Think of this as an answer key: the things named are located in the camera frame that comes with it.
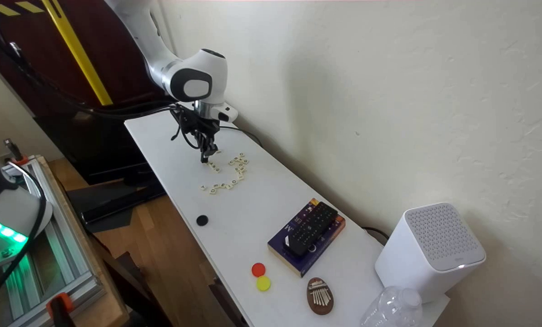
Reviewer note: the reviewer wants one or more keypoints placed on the dark blue book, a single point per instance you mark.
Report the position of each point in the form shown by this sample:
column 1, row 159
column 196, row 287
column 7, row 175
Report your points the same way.
column 314, row 256

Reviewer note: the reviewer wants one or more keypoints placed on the heap of letter tiles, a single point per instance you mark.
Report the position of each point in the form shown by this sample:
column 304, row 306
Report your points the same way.
column 239, row 159

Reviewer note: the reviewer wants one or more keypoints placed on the red round disc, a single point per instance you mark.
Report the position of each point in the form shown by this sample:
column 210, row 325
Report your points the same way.
column 258, row 269

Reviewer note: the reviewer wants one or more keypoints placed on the black low cabinet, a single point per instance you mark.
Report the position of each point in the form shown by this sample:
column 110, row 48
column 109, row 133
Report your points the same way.
column 102, row 145

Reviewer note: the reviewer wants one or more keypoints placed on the clear plastic bottle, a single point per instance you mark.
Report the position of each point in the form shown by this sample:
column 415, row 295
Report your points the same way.
column 391, row 309

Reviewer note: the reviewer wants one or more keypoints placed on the white air purifier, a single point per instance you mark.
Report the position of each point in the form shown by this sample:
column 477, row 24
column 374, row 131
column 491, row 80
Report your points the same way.
column 427, row 254

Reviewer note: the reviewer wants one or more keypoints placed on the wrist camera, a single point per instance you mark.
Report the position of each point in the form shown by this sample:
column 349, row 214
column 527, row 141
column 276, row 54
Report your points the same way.
column 180, row 116

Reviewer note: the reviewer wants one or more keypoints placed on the black remote control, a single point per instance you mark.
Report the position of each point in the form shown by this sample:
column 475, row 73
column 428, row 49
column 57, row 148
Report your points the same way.
column 310, row 228

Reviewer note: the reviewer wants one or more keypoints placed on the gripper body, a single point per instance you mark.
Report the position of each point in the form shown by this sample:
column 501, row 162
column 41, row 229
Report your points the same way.
column 203, row 126

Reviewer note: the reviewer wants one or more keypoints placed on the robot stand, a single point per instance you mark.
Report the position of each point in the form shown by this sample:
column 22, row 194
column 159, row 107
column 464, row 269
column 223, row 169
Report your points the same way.
column 71, row 254

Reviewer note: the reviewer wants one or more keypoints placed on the orange clamp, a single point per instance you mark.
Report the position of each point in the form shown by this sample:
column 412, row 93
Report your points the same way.
column 61, row 311
column 15, row 152

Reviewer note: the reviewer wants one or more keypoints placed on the wooden thumb piano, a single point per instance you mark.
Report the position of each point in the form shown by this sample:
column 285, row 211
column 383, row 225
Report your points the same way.
column 320, row 296

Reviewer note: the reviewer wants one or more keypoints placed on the yellow round disc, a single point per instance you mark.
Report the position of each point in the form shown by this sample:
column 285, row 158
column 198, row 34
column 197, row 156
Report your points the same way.
column 263, row 283

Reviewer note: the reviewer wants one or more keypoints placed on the row of letter tiles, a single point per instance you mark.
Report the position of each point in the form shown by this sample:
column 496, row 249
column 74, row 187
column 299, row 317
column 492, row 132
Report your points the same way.
column 230, row 184
column 214, row 167

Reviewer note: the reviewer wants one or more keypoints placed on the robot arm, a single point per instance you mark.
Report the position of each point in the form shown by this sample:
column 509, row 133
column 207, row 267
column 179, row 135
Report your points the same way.
column 161, row 59

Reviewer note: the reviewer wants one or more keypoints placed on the black flat boards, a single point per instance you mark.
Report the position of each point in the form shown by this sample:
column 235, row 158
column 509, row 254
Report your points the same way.
column 111, row 202

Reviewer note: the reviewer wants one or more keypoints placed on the dark panel with yellow stripes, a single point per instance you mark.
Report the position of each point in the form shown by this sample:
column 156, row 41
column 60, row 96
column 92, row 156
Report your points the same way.
column 71, row 54

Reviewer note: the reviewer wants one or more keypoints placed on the black round disc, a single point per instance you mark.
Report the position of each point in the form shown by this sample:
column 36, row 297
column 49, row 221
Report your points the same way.
column 201, row 220

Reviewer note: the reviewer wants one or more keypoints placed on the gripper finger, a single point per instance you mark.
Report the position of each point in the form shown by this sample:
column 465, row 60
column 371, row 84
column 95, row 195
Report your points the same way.
column 204, row 150
column 213, row 144

